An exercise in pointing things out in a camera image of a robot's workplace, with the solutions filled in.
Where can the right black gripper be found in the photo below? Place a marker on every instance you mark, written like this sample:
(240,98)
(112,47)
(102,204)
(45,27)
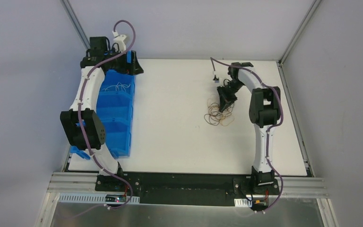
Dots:
(224,90)

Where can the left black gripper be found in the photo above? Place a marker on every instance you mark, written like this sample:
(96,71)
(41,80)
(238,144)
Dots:
(131,63)

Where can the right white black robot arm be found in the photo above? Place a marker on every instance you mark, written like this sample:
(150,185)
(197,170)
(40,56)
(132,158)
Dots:
(265,113)

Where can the blue plastic bin row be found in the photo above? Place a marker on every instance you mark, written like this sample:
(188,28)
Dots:
(114,119)

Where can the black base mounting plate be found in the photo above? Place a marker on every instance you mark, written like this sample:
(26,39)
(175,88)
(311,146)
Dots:
(189,189)

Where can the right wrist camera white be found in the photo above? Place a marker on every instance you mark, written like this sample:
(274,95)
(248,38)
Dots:
(217,78)

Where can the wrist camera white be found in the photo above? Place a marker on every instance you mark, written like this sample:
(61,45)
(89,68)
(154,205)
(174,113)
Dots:
(119,41)
(217,78)

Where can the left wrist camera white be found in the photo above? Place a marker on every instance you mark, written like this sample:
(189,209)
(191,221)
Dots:
(119,41)

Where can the left corner aluminium post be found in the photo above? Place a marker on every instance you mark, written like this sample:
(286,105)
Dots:
(66,5)

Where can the corner aluminium post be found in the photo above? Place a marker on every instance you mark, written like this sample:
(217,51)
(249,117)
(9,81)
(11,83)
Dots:
(66,5)
(302,26)

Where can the right corner aluminium post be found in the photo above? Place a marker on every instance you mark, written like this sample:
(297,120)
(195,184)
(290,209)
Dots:
(302,26)

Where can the aluminium frame rail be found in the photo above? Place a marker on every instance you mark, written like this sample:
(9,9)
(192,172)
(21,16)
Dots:
(301,187)

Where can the white slotted cable duct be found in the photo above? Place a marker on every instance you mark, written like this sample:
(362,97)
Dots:
(96,198)

